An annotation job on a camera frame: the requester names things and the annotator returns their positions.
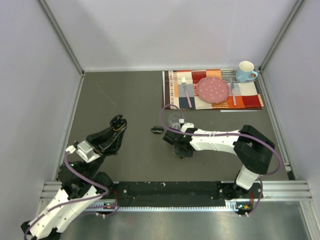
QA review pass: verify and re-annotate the pink polka-dot plate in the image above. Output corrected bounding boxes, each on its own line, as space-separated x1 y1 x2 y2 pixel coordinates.
196 77 230 104

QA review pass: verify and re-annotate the pink-handled metal fork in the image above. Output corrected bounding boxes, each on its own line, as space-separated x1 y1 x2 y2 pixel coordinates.
181 77 192 109

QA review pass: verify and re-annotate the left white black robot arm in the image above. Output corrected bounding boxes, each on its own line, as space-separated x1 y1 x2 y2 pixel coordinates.
21 123 127 240

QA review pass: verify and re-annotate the black marbled earbud charging case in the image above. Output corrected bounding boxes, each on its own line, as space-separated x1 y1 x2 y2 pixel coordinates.
151 126 165 134

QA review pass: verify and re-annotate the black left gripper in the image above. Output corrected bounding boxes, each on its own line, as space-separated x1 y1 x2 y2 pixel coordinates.
84 121 128 179

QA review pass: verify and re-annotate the light blue mug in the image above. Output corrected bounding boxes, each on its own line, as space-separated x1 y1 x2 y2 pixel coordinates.
236 61 258 83

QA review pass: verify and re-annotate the pink-handled metal knife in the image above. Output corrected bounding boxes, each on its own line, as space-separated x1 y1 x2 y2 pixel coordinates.
229 75 237 106

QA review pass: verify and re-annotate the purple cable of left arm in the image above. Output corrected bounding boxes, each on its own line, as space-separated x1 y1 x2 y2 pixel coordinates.
23 149 121 240

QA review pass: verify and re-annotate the clear plastic cup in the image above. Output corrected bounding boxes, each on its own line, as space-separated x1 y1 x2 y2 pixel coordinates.
168 112 185 131

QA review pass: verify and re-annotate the glossy black gold-striped earbud case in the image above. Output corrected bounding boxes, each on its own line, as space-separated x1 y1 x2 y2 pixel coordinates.
109 114 127 132

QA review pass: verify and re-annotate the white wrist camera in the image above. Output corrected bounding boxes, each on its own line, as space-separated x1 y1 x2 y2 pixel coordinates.
65 140 100 164
178 118 195 133

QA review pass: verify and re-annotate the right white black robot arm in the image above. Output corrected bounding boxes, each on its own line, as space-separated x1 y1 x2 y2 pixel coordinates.
162 123 275 200

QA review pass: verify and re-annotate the colourful patchwork placemat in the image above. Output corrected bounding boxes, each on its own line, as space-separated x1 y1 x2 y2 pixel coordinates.
162 69 264 110

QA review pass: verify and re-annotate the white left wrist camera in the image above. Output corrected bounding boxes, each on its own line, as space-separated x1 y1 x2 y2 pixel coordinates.
65 140 100 164

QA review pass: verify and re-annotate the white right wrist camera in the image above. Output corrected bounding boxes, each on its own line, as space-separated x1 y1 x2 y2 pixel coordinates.
178 118 195 133

